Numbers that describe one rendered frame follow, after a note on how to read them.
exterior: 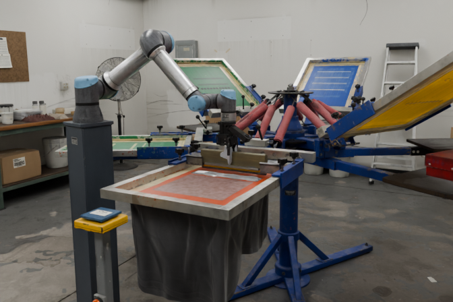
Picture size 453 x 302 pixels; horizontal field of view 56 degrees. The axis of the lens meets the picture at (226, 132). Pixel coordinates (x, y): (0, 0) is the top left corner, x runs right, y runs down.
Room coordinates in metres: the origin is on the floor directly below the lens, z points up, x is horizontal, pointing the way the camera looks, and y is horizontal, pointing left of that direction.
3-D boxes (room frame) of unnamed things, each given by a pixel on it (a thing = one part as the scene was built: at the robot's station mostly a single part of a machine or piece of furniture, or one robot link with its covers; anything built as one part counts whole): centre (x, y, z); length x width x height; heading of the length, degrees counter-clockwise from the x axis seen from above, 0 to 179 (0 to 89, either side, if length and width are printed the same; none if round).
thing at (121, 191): (1.86, 0.07, 0.97); 0.79 x 0.58 x 0.04; 152
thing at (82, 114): (2.17, 0.71, 1.25); 0.15 x 0.15 x 0.10
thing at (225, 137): (2.06, 0.00, 1.15); 0.09 x 0.08 x 0.12; 62
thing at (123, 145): (2.76, 0.48, 1.05); 1.08 x 0.61 x 0.23; 92
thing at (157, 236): (1.60, 0.20, 0.74); 0.45 x 0.03 x 0.43; 62
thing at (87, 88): (2.17, 0.71, 1.37); 0.13 x 0.12 x 0.14; 161
